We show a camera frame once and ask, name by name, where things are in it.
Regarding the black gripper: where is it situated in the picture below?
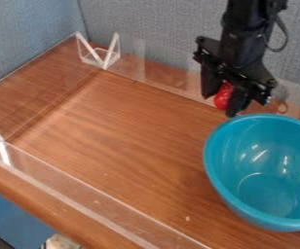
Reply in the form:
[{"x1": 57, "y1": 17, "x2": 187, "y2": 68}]
[{"x1": 193, "y1": 36, "x2": 277, "y2": 118}]

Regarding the red toy strawberry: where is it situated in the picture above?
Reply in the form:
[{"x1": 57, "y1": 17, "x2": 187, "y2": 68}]
[{"x1": 215, "y1": 81, "x2": 233, "y2": 110}]

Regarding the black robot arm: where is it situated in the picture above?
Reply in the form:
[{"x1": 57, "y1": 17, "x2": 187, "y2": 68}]
[{"x1": 193, "y1": 0, "x2": 288, "y2": 118}]

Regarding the blue plastic bowl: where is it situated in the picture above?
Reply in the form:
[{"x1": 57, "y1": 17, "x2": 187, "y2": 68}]
[{"x1": 203, "y1": 114, "x2": 300, "y2": 232}]

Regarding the clear acrylic back barrier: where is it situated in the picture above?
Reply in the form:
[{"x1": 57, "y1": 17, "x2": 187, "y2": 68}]
[{"x1": 76, "y1": 32, "x2": 300, "y2": 119}]

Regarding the clear acrylic barrier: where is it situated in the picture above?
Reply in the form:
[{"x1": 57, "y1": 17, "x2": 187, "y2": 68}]
[
  {"x1": 76, "y1": 32, "x2": 300, "y2": 119},
  {"x1": 0, "y1": 135, "x2": 211, "y2": 249}
]

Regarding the clear acrylic front barrier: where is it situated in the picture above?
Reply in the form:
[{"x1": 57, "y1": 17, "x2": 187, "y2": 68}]
[{"x1": 0, "y1": 135, "x2": 211, "y2": 249}]

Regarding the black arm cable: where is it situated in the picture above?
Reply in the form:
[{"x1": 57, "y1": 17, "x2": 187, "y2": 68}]
[{"x1": 261, "y1": 13, "x2": 291, "y2": 53}]

